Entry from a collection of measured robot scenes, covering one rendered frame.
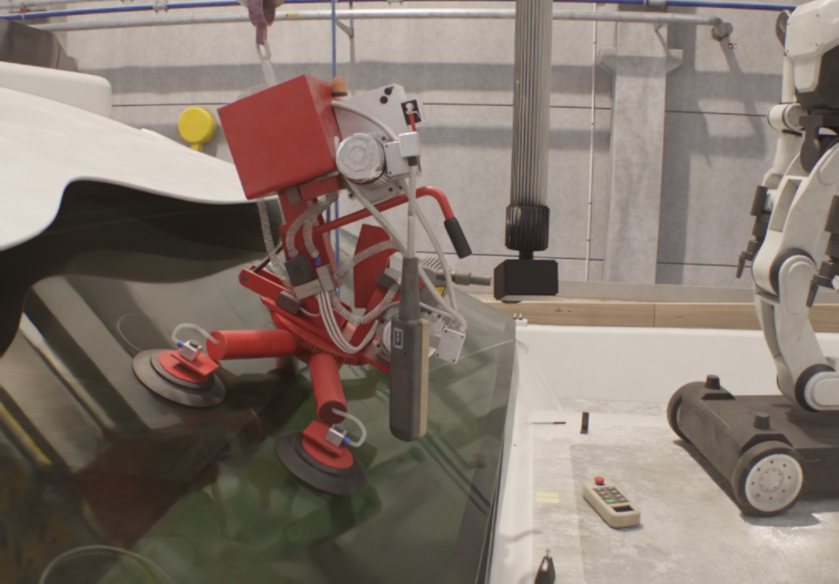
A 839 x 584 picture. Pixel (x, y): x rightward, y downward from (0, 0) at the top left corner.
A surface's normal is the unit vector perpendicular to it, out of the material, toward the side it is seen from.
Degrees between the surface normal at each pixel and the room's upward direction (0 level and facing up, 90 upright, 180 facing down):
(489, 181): 90
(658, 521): 0
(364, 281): 90
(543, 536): 0
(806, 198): 115
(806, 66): 90
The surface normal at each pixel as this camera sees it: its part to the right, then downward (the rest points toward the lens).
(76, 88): 0.99, 0.04
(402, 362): -0.72, 0.10
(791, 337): 0.00, 0.56
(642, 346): -0.20, 0.15
